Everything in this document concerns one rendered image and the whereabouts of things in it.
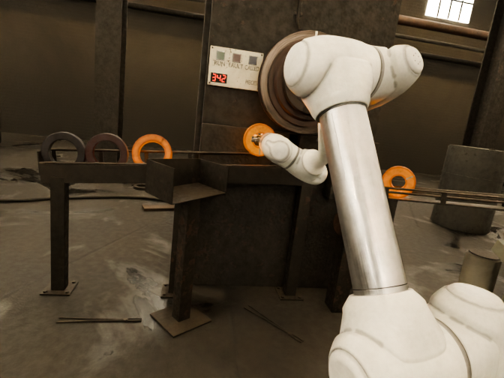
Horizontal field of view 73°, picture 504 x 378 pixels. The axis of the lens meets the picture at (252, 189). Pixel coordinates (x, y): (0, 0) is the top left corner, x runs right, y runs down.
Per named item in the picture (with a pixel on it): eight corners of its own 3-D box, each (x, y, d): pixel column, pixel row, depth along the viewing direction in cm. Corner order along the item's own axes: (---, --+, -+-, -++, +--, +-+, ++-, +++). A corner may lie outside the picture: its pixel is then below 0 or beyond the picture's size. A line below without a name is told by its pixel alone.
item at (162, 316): (138, 318, 152) (146, 158, 137) (187, 301, 171) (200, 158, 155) (161, 343, 138) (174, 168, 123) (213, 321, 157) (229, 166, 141)
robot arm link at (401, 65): (372, 73, 95) (333, 67, 89) (429, 35, 79) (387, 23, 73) (379, 118, 93) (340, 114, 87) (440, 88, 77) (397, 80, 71)
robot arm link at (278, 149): (253, 149, 139) (280, 166, 142) (261, 156, 124) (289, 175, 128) (268, 126, 137) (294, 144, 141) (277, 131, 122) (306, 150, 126)
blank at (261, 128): (244, 122, 163) (244, 123, 160) (275, 124, 165) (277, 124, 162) (242, 154, 167) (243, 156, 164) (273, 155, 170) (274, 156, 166)
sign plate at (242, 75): (207, 84, 169) (210, 46, 165) (258, 91, 174) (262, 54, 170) (207, 84, 167) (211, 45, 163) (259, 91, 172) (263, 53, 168)
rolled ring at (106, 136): (125, 133, 156) (126, 132, 159) (82, 134, 153) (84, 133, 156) (129, 172, 160) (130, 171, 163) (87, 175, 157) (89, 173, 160)
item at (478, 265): (430, 357, 150) (460, 247, 139) (454, 357, 152) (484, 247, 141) (450, 378, 138) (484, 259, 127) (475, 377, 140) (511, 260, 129)
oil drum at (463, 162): (418, 216, 408) (436, 141, 389) (461, 219, 419) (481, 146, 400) (454, 233, 351) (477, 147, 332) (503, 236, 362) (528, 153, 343)
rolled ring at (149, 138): (130, 134, 162) (132, 136, 165) (132, 172, 159) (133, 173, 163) (171, 133, 165) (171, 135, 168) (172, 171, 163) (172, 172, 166)
